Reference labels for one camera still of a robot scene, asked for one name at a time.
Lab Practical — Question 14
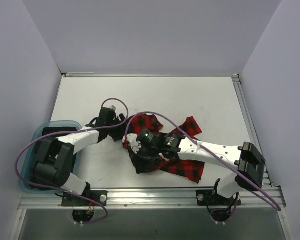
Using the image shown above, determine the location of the red black plaid shirt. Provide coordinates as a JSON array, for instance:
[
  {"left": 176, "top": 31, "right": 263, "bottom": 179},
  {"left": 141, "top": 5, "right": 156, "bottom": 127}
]
[{"left": 122, "top": 113, "right": 205, "bottom": 184}]

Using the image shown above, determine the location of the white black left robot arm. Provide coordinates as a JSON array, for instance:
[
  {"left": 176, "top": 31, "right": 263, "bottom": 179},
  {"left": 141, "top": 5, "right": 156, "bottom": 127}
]
[{"left": 31, "top": 106, "right": 127, "bottom": 206}]

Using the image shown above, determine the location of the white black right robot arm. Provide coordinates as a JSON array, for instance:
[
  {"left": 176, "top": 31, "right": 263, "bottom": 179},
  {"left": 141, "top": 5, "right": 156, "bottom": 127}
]
[{"left": 126, "top": 129, "right": 266, "bottom": 205}]

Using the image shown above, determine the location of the black clothing in bin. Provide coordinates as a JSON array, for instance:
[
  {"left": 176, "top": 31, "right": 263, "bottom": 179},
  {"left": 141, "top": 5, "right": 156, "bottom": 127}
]
[{"left": 30, "top": 126, "right": 77, "bottom": 188}]

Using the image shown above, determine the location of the teal plastic bin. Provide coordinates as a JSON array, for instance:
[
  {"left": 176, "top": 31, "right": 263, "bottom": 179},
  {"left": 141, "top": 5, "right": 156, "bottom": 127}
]
[{"left": 19, "top": 120, "right": 82, "bottom": 195}]

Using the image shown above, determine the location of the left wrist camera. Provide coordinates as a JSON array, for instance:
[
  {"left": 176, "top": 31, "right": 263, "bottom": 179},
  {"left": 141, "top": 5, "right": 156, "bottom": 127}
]
[{"left": 108, "top": 105, "right": 117, "bottom": 111}]

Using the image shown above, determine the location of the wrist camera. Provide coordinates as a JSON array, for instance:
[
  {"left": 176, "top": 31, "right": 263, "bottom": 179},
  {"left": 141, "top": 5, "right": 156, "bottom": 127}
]
[
  {"left": 136, "top": 128, "right": 159, "bottom": 148},
  {"left": 108, "top": 105, "right": 117, "bottom": 111}
]

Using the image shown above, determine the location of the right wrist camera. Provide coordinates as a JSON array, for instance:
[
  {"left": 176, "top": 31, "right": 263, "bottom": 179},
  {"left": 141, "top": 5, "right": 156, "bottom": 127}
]
[{"left": 136, "top": 128, "right": 159, "bottom": 148}]

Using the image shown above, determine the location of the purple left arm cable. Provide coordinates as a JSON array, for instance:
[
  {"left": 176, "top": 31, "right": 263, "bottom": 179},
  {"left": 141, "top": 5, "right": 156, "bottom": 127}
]
[{"left": 14, "top": 98, "right": 131, "bottom": 224}]

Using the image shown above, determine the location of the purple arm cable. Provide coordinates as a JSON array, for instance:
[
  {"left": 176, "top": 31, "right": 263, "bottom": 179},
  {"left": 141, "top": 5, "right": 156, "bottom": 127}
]
[
  {"left": 124, "top": 112, "right": 282, "bottom": 225},
  {"left": 14, "top": 98, "right": 131, "bottom": 224}
]

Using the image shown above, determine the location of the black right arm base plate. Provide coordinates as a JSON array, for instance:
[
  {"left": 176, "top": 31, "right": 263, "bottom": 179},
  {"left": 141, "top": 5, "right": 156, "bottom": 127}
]
[{"left": 195, "top": 189, "right": 236, "bottom": 207}]

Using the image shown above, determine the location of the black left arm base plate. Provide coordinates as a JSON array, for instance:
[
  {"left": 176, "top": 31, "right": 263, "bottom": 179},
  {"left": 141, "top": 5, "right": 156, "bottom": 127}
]
[{"left": 61, "top": 190, "right": 108, "bottom": 207}]

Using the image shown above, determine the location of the aluminium front rail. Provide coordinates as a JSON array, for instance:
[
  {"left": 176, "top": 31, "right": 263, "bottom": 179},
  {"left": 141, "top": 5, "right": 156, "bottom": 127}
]
[{"left": 17, "top": 186, "right": 287, "bottom": 211}]

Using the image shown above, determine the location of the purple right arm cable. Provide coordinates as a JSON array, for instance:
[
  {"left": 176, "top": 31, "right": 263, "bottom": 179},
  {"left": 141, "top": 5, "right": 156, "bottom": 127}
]
[{"left": 124, "top": 112, "right": 282, "bottom": 225}]

